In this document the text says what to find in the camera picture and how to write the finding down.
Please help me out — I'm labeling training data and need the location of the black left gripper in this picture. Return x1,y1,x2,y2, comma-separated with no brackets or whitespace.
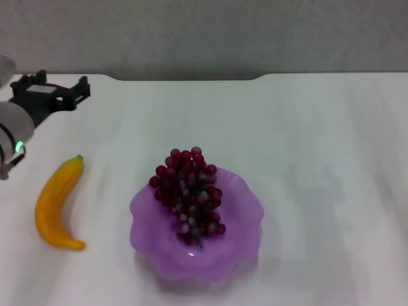
8,69,92,129

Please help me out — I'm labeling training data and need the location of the yellow banana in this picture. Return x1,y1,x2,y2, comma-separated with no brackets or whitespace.
34,154,87,252

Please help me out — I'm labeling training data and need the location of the red grape bunch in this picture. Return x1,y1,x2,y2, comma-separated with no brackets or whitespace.
149,146,227,252

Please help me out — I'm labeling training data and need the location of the purple wavy plastic plate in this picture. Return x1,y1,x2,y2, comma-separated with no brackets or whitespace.
129,167,265,284

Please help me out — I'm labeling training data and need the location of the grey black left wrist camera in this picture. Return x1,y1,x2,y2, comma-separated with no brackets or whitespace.
0,54,17,89

